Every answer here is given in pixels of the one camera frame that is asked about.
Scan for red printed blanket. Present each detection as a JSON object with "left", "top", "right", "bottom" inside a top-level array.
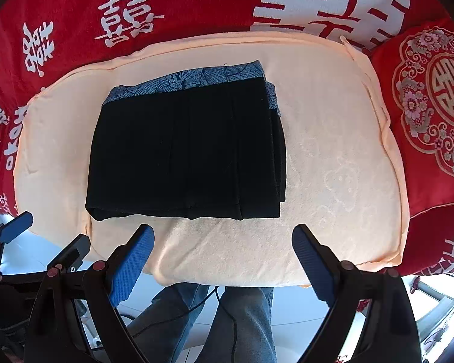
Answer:
[{"left": 0, "top": 0, "right": 454, "bottom": 276}]

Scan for peach cloth strip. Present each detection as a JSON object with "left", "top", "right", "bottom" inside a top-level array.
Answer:
[{"left": 13, "top": 32, "right": 408, "bottom": 287}]

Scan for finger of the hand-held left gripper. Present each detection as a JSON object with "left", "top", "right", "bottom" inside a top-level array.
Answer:
[
  {"left": 47, "top": 234, "right": 91, "bottom": 273},
  {"left": 0, "top": 212, "right": 34, "bottom": 244}
]

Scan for person's right leg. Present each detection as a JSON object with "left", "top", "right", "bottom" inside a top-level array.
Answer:
[{"left": 211, "top": 286, "right": 278, "bottom": 363}]

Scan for black pants with blue waistband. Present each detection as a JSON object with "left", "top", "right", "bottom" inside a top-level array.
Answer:
[{"left": 85, "top": 60, "right": 287, "bottom": 222}]

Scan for person's left leg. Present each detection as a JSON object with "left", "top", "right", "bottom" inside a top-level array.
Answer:
[{"left": 127, "top": 283, "right": 212, "bottom": 363}]

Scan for red embroidered pillow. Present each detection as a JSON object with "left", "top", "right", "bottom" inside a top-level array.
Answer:
[{"left": 369, "top": 18, "right": 454, "bottom": 218}]

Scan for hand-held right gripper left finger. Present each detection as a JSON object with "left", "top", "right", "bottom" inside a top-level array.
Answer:
[{"left": 23, "top": 224, "right": 155, "bottom": 363}]

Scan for black cable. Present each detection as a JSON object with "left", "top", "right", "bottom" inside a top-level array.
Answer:
[{"left": 166, "top": 285, "right": 239, "bottom": 363}]

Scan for person's leg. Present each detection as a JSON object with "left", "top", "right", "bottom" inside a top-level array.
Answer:
[
  {"left": 127, "top": 283, "right": 212, "bottom": 363},
  {"left": 211, "top": 286, "right": 278, "bottom": 363}
]

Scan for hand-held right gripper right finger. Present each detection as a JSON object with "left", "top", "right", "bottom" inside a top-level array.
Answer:
[{"left": 292, "top": 224, "right": 420, "bottom": 363}]

